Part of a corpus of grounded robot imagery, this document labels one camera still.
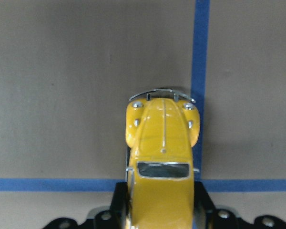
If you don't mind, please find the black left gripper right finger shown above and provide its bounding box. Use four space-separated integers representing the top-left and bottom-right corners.
194 181 286 229

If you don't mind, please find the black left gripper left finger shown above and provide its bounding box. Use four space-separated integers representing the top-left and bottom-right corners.
45 182 128 229

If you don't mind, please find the yellow beetle toy car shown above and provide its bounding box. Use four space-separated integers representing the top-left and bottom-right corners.
125 88 200 229

